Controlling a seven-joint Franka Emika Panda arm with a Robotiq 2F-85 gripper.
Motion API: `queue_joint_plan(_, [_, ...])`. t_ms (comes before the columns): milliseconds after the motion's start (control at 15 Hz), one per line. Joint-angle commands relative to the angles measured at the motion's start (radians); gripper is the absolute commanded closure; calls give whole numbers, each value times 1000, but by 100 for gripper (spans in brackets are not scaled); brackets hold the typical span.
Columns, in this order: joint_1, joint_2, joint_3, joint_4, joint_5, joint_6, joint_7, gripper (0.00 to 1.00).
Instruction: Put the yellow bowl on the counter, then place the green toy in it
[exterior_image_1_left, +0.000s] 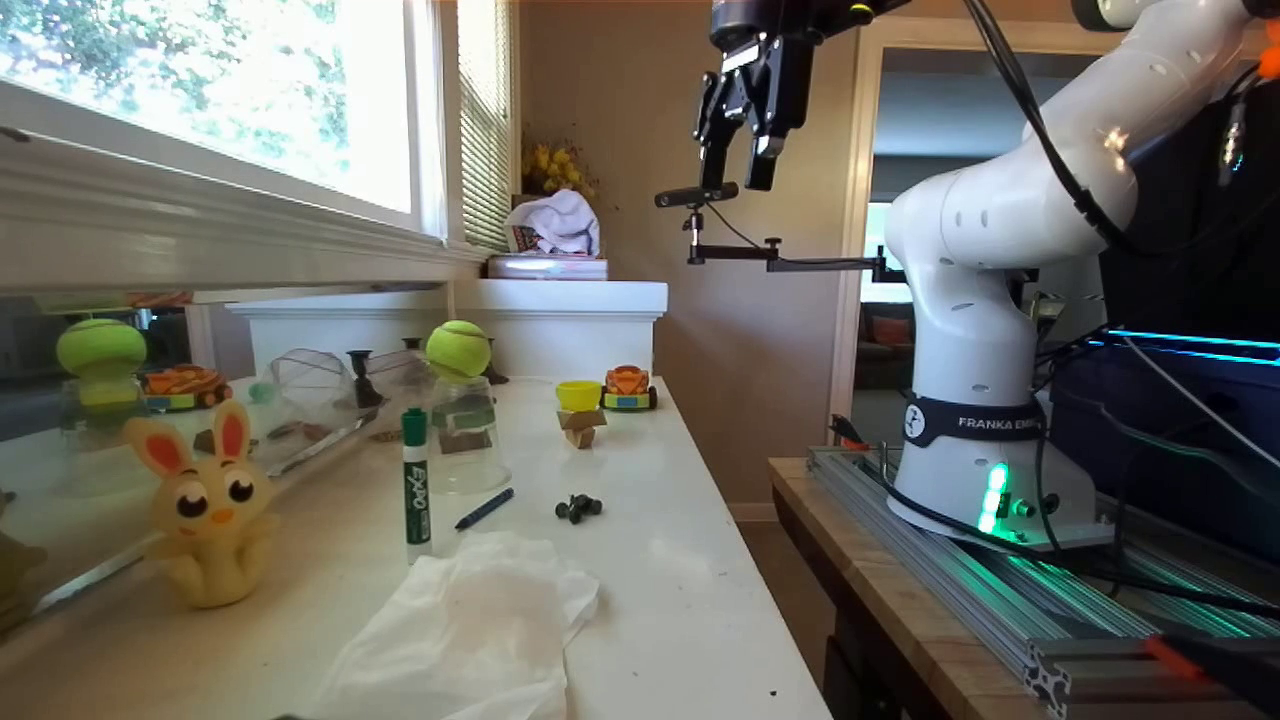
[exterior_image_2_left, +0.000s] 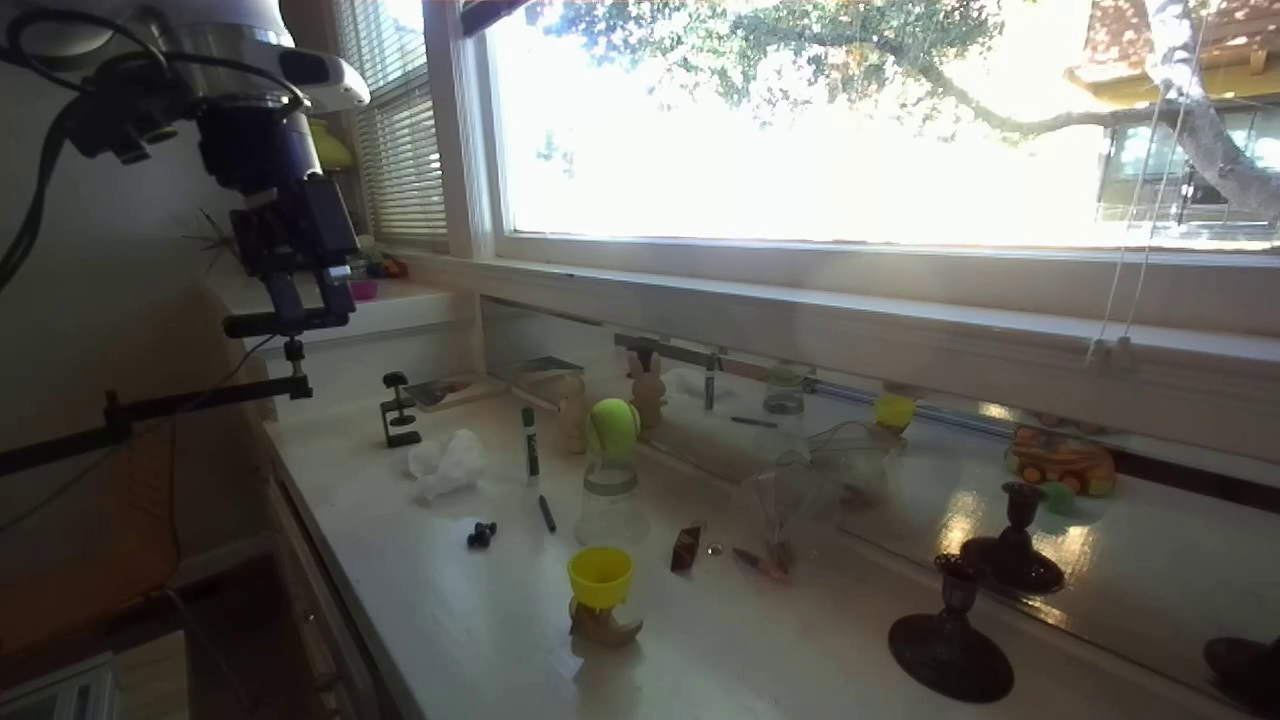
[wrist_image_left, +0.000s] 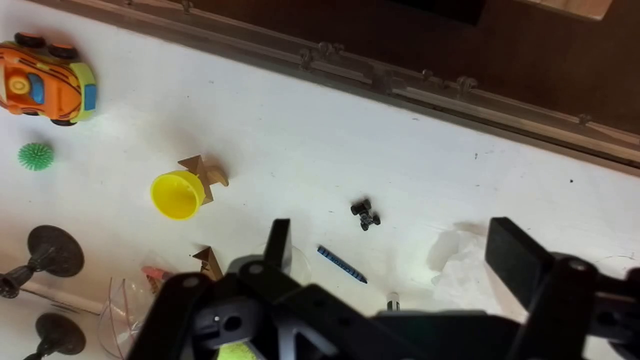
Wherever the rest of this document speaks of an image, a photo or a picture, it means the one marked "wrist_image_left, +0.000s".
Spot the yellow plastic bowl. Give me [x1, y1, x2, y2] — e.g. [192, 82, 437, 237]
[150, 169, 206, 221]

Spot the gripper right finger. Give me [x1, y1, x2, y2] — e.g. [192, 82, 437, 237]
[484, 216, 640, 360]

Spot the small black toy vehicle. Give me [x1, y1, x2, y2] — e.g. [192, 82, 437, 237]
[350, 198, 382, 232]

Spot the brown wooden toy piece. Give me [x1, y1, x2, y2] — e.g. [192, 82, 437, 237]
[177, 154, 230, 206]

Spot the crumpled white tissue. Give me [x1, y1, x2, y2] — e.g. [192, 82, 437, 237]
[427, 229, 532, 322]

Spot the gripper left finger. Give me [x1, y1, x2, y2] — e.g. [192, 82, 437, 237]
[127, 218, 401, 360]

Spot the blue crayon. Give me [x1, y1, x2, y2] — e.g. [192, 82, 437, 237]
[316, 244, 369, 285]

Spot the pink crayon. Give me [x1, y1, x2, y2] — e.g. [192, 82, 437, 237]
[141, 265, 174, 282]

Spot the black suction cup mount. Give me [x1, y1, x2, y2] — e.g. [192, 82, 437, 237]
[22, 312, 87, 360]
[0, 224, 85, 300]

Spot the green spiky ball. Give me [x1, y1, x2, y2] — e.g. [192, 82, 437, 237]
[17, 142, 55, 172]

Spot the small brown wooden triangle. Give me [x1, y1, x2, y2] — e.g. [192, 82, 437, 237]
[192, 246, 225, 281]

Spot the clear round lid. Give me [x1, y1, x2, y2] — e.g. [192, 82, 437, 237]
[257, 244, 313, 287]

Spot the white rod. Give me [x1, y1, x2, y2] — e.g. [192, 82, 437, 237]
[20, 281, 104, 316]

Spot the yellow-green fuzzy ball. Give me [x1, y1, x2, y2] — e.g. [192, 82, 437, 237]
[215, 342, 259, 360]

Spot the clear plastic cup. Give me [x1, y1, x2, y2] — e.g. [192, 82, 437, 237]
[97, 254, 177, 360]

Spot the orange toy car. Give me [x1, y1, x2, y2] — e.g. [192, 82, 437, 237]
[0, 32, 98, 127]

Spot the window sliding track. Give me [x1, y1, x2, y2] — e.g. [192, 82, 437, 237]
[30, 0, 640, 177]

